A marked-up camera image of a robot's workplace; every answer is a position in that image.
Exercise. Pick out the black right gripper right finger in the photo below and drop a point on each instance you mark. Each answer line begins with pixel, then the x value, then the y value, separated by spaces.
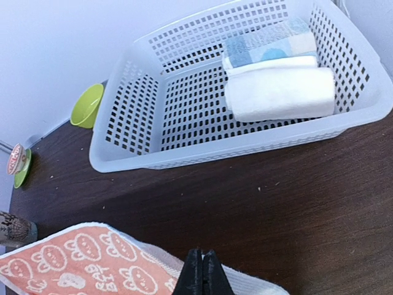
pixel 215 280

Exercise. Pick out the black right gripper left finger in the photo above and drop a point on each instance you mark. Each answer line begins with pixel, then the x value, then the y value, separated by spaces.
pixel 190 281

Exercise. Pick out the orange patterned towel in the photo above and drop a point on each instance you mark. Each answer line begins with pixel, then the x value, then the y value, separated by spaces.
pixel 94 258

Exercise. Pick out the white towel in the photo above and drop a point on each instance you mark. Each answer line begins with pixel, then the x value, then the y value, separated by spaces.
pixel 285 88

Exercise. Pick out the white plastic basket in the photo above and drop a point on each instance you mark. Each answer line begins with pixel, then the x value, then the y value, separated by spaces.
pixel 164 104

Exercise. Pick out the white ceramic mug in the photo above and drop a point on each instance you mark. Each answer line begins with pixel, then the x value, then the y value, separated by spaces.
pixel 17 232

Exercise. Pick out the green saucer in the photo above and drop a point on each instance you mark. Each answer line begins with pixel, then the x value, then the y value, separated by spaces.
pixel 21 176

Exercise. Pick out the green bowl behind towel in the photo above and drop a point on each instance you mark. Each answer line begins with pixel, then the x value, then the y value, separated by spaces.
pixel 85 110

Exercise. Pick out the red patterned bowl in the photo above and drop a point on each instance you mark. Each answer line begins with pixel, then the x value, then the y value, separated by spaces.
pixel 16 160

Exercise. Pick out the rolled grey blue towel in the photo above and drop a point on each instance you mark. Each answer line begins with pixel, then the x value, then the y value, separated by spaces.
pixel 289 38

